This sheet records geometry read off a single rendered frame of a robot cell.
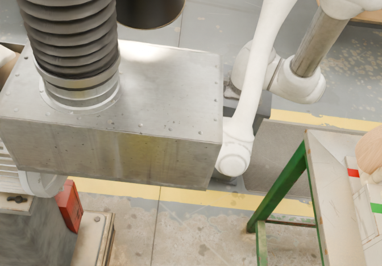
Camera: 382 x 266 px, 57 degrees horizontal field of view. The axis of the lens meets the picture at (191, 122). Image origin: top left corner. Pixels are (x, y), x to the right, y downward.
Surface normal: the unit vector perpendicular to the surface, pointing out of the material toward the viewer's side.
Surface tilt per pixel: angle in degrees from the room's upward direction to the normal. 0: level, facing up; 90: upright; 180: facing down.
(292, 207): 0
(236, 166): 67
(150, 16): 86
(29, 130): 90
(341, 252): 0
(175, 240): 0
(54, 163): 90
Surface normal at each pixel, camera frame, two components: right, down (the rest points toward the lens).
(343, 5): -0.39, 0.89
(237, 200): 0.12, -0.60
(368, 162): -0.10, 0.79
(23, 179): -0.03, 0.62
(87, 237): 0.51, -0.50
